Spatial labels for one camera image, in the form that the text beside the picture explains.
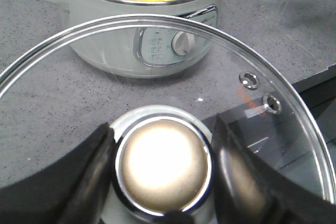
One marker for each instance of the pale green electric cooking pot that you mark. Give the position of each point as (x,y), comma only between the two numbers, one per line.
(140,52)

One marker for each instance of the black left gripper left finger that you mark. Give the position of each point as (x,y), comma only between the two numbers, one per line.
(71,190)

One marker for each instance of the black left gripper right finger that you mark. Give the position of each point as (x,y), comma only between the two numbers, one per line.
(247,190)

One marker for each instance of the glass pot lid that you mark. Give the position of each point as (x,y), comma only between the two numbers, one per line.
(162,165)

